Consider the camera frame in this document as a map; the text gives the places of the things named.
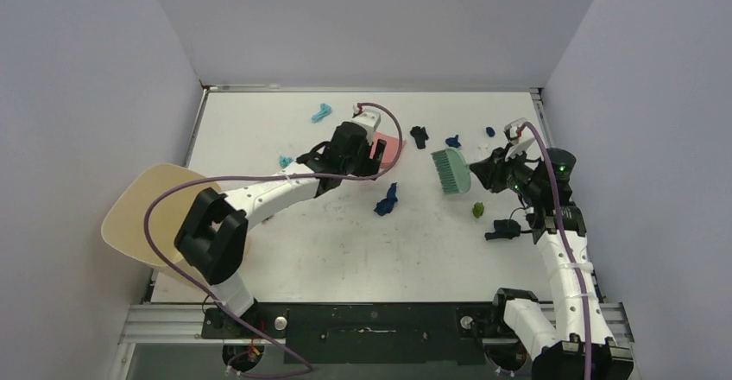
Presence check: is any green paper scrap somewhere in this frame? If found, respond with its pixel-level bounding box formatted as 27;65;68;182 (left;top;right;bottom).
471;202;485;219

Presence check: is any green hand brush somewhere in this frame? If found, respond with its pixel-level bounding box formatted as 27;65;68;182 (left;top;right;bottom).
431;147;471;194

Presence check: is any pink plastic dustpan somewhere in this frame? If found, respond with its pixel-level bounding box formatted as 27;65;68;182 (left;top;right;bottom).
369;131;399;169

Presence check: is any black paper scrap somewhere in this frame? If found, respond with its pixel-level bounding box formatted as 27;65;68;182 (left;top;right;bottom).
484;219;522;241
410;126;429;149

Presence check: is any dark blue paper scrap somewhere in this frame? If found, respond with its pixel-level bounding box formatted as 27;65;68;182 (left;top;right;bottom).
374;182;398;216

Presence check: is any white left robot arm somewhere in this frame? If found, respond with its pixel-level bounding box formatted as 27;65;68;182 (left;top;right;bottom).
174;112;386;338

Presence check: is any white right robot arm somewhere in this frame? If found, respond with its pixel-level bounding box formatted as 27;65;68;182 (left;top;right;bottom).
469;145;634;379

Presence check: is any teal paper scrap top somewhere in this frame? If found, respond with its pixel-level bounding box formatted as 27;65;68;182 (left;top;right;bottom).
311;103;332;124

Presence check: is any teal paper scrap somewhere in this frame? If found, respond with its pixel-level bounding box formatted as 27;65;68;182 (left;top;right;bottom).
311;103;332;124
278;155;293;169

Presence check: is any small dark blue scrap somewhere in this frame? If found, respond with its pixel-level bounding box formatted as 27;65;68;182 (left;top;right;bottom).
445;135;462;149

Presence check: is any teal paper scrap left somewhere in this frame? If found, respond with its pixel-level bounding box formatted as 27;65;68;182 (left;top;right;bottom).
278;155;293;169

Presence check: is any black paper scrap top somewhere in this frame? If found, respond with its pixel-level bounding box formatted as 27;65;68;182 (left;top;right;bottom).
410;126;429;149

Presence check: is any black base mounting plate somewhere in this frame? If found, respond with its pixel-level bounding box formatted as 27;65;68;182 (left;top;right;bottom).
199;302;546;366

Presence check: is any beige waste bin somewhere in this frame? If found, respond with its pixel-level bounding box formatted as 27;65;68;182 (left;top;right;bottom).
101;163;222;286

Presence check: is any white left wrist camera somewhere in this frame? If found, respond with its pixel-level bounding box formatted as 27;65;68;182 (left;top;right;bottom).
350;110;382;143

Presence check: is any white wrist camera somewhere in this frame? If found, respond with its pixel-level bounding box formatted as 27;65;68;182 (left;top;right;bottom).
350;110;382;143
504;118;536;162

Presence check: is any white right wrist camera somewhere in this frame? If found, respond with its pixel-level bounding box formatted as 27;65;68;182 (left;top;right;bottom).
504;118;536;162

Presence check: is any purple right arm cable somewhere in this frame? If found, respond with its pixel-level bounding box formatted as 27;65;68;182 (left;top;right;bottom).
517;121;595;380

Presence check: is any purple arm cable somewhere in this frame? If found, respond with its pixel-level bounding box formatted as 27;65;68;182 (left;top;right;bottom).
142;102;404;374
517;121;595;380

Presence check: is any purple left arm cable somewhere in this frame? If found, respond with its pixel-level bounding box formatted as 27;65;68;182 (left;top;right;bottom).
142;102;404;374

